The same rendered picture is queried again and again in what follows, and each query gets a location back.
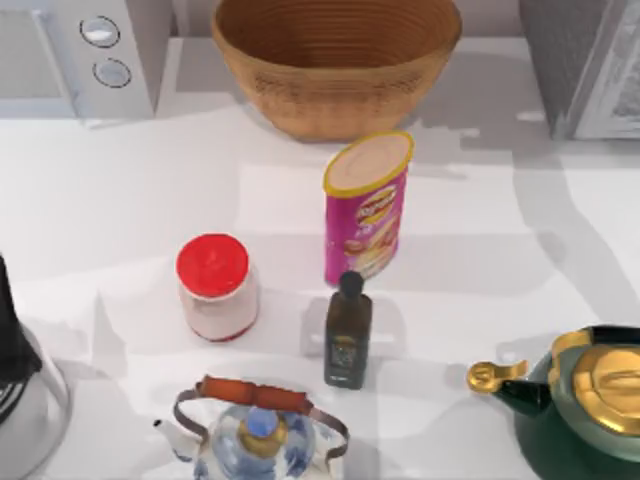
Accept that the pink chips can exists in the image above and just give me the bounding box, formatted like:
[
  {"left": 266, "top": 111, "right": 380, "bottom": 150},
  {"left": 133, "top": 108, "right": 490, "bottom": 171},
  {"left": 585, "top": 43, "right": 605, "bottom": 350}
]
[{"left": 322, "top": 130, "right": 416, "bottom": 288}]

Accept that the dark olive oil bottle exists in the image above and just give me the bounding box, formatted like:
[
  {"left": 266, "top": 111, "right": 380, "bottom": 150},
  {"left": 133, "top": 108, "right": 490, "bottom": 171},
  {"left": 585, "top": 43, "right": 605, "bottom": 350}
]
[{"left": 323, "top": 270, "right": 374, "bottom": 391}]

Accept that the white jar with red lid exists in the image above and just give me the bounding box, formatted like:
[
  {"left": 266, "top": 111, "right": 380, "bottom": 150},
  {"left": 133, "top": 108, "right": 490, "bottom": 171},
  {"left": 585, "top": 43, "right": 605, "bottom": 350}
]
[{"left": 175, "top": 233, "right": 262, "bottom": 346}]

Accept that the woven wicker basket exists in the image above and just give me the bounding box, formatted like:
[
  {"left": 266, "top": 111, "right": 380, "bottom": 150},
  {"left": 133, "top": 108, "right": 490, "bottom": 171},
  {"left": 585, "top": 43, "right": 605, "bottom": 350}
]
[{"left": 210, "top": 0, "right": 463, "bottom": 144}]

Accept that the blue and white teapot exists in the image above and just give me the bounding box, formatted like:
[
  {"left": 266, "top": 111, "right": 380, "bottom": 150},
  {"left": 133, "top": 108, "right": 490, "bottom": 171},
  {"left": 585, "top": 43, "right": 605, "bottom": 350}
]
[{"left": 151, "top": 374, "right": 351, "bottom": 480}]

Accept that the pale microwave oven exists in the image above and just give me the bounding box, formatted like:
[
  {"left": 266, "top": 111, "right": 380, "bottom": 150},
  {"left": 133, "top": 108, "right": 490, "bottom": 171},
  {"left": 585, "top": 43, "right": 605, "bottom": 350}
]
[{"left": 0, "top": 0, "right": 175, "bottom": 123}]

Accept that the small microwave knob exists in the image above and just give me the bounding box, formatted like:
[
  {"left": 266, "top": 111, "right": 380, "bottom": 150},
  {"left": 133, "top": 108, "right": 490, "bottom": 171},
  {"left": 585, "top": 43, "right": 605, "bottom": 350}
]
[{"left": 92, "top": 57, "right": 134, "bottom": 90}]

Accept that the large microwave knob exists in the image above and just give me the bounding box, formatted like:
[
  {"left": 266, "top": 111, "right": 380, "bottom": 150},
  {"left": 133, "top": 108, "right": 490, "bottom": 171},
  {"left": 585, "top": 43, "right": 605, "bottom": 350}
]
[{"left": 78, "top": 15, "right": 122, "bottom": 50}]

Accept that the green and gold kettle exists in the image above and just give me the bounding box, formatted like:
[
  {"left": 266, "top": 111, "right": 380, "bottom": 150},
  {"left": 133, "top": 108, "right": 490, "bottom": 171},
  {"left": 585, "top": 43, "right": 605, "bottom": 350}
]
[{"left": 466, "top": 324, "right": 640, "bottom": 480}]

